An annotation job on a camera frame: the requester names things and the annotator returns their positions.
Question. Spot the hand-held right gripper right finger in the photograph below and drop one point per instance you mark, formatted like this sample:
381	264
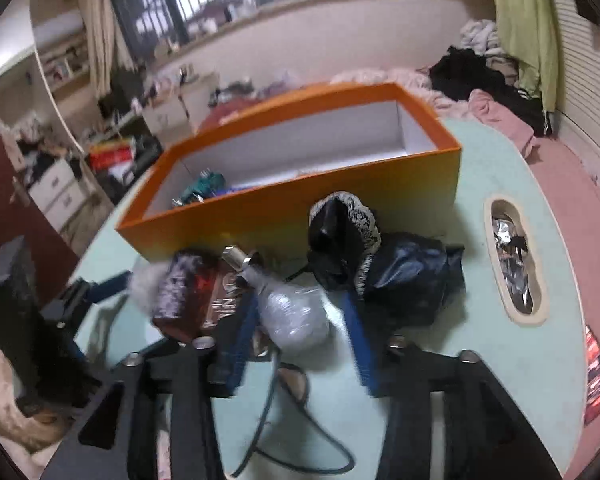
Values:
361	350

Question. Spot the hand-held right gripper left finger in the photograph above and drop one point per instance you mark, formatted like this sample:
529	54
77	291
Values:
240	345

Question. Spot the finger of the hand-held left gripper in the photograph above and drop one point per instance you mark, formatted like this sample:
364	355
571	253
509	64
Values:
107	285

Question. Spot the grey fur scrunchie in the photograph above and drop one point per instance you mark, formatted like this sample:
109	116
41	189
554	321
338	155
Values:
145	285

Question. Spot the dark red card box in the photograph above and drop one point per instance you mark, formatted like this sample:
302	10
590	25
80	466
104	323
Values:
215	300

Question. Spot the clear plastic bag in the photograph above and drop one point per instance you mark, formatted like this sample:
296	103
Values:
295	315

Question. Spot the orange cardboard box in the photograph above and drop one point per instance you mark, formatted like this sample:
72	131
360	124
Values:
280	210

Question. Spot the mint green printed desktop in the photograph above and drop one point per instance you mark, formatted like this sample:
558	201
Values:
480	360

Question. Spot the cream fleece blanket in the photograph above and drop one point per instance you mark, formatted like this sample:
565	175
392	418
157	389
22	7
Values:
10	410

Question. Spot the dark glossy bag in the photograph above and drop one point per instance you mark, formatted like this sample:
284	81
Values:
410	275

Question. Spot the white drawer cabinet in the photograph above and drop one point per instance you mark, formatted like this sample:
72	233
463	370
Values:
60	190

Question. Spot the black lace hair accessory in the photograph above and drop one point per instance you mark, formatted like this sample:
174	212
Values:
335	240

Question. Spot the red and white carton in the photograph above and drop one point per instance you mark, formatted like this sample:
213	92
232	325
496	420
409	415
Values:
110	155

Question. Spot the teal toy in box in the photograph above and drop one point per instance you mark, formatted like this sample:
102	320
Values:
202	185

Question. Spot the silver foil wrapper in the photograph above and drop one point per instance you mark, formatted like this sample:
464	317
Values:
510	255

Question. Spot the beige curtain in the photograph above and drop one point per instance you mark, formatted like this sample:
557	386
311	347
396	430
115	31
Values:
100	25

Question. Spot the pink garment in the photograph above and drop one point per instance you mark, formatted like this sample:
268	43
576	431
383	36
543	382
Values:
500	115

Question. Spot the black clothes pile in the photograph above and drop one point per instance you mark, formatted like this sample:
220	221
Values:
475	75

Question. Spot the barred window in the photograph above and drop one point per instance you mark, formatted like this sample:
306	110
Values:
205	0

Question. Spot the white clothes pile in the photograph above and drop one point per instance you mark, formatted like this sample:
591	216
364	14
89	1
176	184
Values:
480	35

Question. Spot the white louvered closet door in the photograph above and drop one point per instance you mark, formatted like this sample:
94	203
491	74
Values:
585	70

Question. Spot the green hanging garment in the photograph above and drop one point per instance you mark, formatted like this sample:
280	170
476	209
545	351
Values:
522	20

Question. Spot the white wall shelf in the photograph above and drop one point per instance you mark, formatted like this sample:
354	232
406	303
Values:
60	55

